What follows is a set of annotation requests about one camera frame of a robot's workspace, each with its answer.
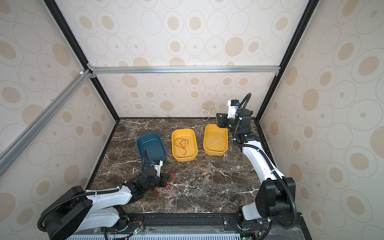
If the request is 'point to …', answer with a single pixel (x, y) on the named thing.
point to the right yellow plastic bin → (215, 140)
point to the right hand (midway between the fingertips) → (217, 114)
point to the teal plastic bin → (152, 145)
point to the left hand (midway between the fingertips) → (175, 174)
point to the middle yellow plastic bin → (184, 144)
